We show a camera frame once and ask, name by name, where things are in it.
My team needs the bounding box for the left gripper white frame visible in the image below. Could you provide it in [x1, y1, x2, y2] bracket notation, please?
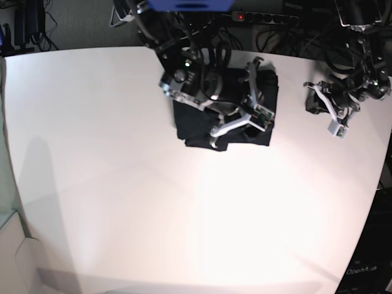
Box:
[304, 81, 360, 138]

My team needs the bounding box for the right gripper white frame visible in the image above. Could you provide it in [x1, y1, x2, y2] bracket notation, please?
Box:
[203, 56, 275, 150]

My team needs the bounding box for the dark navy long-sleeve shirt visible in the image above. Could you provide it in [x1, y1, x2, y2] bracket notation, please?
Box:
[172, 67, 280, 153]

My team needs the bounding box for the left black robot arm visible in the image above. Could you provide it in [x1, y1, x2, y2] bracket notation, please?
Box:
[304, 1, 391, 138]

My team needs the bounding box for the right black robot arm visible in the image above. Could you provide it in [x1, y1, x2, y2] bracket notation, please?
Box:
[111, 1, 278, 152]

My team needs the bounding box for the black power strip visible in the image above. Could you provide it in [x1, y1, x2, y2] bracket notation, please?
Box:
[230, 11, 300, 26]

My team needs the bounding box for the blue plastic box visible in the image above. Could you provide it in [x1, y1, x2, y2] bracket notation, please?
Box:
[147, 0, 234, 12]

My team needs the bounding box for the black OpenArm equipment case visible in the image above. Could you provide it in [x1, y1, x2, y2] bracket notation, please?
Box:
[336, 188, 391, 293]

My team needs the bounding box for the black power adapter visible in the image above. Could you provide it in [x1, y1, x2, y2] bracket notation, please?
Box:
[13, 1, 46, 51]

